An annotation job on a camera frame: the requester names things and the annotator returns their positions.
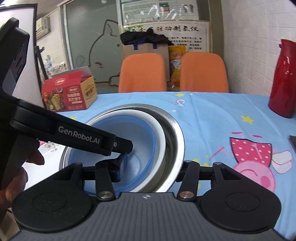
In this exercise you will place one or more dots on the white ceramic bowl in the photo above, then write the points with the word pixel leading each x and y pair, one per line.
pixel 159 155

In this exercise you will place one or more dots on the glass door with cat drawing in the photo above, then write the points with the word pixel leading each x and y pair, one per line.
pixel 92 39

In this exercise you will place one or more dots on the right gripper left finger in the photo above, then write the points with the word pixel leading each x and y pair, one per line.
pixel 107 172

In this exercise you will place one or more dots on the brown cardboard box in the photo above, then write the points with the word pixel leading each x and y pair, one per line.
pixel 161 49

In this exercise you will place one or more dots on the black tripod stand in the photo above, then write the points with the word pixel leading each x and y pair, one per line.
pixel 43 75

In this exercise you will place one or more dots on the red thermos jug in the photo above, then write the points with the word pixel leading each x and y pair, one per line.
pixel 282 97

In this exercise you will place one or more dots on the white poster with text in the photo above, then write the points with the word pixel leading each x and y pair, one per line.
pixel 195 35

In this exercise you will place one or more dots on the white plate floral print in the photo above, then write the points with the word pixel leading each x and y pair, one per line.
pixel 52 154

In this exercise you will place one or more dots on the stainless steel bowl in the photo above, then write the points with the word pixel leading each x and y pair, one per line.
pixel 174 151

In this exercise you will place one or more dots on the orange chair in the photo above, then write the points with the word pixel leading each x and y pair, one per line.
pixel 143 73
pixel 203 72

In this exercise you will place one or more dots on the upper wall notice poster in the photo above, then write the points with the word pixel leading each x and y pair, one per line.
pixel 135 11

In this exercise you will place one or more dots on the yellow snack bag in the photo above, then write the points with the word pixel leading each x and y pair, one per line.
pixel 175 58

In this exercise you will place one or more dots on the left orange chair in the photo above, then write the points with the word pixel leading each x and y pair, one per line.
pixel 143 73

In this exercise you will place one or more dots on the red cracker box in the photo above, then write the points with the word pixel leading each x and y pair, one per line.
pixel 70 90

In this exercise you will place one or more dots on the person's left hand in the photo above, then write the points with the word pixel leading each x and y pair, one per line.
pixel 18 175

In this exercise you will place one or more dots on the black cloth on box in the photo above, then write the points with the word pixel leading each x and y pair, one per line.
pixel 131 38

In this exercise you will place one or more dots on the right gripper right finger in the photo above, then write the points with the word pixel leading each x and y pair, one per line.
pixel 189 177

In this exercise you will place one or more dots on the wall air conditioner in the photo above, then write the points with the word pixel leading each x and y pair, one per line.
pixel 43 27

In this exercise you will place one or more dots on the right orange chair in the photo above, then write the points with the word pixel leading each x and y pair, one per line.
pixel 203 72

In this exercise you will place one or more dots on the blue cartoon tablecloth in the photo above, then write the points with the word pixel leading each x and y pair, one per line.
pixel 246 187

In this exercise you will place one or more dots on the blue plastic bowl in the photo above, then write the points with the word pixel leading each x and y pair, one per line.
pixel 139 161

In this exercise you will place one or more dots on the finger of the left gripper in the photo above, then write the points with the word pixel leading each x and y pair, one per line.
pixel 122 145

